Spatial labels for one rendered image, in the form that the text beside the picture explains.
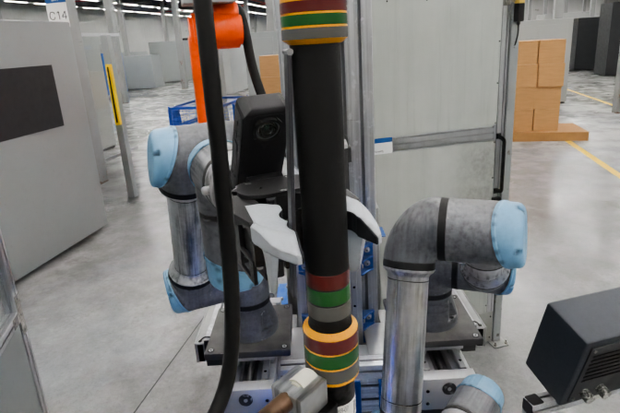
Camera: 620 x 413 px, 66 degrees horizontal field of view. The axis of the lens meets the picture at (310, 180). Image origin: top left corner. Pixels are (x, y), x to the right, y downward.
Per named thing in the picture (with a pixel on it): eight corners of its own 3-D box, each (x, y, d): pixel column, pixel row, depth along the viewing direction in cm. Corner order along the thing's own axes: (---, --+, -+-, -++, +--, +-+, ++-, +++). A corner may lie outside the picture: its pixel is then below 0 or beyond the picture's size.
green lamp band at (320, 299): (332, 312, 34) (331, 297, 34) (297, 299, 36) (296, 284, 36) (359, 292, 37) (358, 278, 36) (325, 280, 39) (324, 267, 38)
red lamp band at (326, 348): (336, 363, 35) (335, 349, 34) (292, 342, 37) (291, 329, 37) (369, 335, 38) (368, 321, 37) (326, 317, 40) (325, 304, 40)
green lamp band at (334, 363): (337, 379, 35) (336, 364, 35) (292, 357, 38) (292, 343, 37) (369, 348, 38) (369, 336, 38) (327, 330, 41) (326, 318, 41)
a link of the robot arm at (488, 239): (456, 248, 132) (440, 187, 84) (514, 253, 127) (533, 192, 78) (453, 291, 129) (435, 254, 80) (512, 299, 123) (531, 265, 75)
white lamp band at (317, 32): (320, 39, 28) (319, 26, 28) (268, 41, 31) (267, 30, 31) (361, 36, 31) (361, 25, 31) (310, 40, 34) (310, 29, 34)
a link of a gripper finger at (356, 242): (406, 285, 37) (328, 249, 44) (406, 213, 35) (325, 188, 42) (378, 300, 35) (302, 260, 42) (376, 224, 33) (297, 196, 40)
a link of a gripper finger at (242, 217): (294, 239, 36) (279, 203, 44) (292, 217, 35) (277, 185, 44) (232, 247, 35) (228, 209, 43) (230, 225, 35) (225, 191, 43)
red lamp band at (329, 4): (318, 10, 28) (317, -4, 28) (266, 16, 30) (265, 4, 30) (360, 10, 31) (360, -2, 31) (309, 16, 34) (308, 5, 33)
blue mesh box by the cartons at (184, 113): (174, 171, 731) (164, 106, 704) (207, 151, 851) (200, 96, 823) (228, 170, 713) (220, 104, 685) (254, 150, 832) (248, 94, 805)
